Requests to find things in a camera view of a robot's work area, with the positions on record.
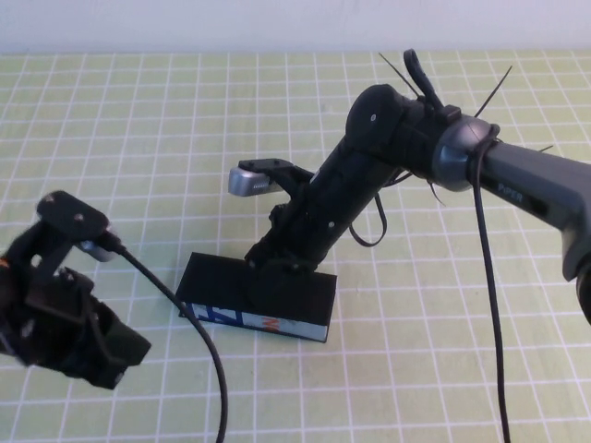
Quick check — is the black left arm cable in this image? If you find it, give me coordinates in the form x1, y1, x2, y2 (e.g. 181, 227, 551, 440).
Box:
106, 233, 228, 443

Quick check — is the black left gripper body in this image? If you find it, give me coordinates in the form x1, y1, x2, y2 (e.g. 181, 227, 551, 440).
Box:
8, 271, 110, 377

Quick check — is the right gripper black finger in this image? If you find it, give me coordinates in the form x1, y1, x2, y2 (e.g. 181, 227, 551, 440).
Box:
247, 252, 279, 310
276, 260, 318, 309

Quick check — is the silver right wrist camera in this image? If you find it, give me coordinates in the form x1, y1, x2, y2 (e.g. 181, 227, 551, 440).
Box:
228, 165, 283, 198

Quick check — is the black zip tie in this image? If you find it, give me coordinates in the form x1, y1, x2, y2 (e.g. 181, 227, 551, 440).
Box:
475, 64, 514, 117
378, 52, 424, 101
427, 179, 448, 210

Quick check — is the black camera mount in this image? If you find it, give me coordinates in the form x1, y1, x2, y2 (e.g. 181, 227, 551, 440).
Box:
25, 190, 111, 315
237, 158, 318, 195

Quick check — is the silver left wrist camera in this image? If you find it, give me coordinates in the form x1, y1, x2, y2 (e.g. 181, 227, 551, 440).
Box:
80, 224, 120, 263

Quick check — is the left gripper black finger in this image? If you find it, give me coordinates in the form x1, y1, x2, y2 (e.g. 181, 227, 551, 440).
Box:
99, 317, 153, 366
87, 359, 128, 391

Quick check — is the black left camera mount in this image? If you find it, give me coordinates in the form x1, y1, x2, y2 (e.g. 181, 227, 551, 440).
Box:
25, 190, 111, 315

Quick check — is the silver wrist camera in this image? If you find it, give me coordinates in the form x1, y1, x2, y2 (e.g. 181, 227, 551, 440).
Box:
80, 224, 120, 263
228, 165, 283, 198

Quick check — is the green checked tablecloth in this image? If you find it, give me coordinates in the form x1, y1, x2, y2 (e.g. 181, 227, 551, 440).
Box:
0, 49, 591, 443

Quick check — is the black patterned glasses case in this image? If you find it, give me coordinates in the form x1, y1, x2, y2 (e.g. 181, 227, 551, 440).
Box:
177, 252, 338, 345

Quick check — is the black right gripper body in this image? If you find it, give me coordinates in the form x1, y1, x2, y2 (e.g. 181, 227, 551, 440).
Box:
247, 177, 366, 267

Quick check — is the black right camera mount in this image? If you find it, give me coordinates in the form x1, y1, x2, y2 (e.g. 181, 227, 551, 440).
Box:
237, 158, 318, 195

